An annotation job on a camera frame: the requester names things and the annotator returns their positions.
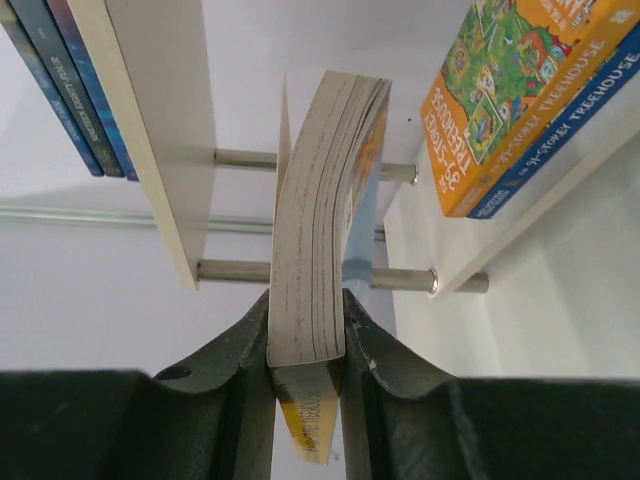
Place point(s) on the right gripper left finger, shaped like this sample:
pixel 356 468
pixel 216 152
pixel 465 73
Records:
pixel 208 416

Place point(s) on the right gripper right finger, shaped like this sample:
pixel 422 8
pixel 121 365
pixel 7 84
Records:
pixel 405 418

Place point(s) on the orange Treehouse book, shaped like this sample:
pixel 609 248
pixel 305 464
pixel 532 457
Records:
pixel 512 67
pixel 324 222

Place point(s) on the dark blue book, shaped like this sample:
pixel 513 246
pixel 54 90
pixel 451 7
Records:
pixel 45 36

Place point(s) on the Jane Eyre book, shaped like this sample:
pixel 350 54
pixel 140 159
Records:
pixel 66 24

